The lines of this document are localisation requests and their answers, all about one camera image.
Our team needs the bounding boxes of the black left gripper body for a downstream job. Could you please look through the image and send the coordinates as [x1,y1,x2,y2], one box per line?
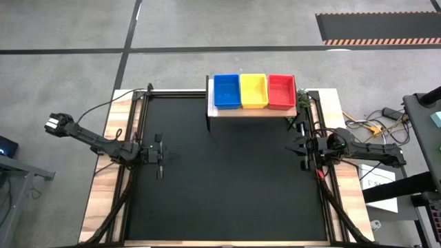
[140,143,164,167]

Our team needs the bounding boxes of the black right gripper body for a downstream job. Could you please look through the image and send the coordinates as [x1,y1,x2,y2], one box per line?
[300,122,327,172]

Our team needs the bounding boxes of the red plastic slotted basket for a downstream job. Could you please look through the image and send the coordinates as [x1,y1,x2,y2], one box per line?
[267,74,297,111]

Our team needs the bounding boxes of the yellow plastic slotted basket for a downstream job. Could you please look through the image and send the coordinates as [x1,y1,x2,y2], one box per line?
[239,73,269,110]

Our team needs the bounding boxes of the blue basket with printed bottom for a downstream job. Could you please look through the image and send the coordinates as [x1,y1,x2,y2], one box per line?
[213,74,242,110]

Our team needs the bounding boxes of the black table mat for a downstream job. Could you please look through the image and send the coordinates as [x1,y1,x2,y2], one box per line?
[125,96,328,241]

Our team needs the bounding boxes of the black power adapter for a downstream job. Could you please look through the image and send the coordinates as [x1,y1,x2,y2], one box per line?
[382,107,402,120]

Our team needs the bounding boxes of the white cardboard box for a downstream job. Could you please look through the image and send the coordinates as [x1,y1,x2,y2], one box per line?
[358,164,400,214]

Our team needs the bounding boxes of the black side table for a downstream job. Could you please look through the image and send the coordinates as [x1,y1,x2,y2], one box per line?
[362,85,441,248]

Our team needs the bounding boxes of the teal block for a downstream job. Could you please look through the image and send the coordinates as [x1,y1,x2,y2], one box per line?
[429,110,441,129]

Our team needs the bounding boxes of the grey metal cart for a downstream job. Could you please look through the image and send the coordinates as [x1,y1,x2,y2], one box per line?
[0,154,56,248]

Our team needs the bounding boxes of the black floor mat striped edges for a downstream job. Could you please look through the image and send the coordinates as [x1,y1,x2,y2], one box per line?
[315,12,441,46]

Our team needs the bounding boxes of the dark blue device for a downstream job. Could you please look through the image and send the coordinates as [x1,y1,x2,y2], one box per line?
[0,135,19,159]

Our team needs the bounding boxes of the black aluminium table frame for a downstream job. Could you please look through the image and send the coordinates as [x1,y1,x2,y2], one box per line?
[78,82,377,248]

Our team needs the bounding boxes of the wooden shelf with black frame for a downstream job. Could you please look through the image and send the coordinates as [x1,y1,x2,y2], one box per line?
[205,74,299,132]

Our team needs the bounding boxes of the yellow cable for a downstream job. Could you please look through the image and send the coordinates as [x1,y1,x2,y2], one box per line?
[342,110,385,136]

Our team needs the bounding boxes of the long black arm cable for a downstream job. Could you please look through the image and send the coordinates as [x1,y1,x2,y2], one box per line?
[76,87,150,124]

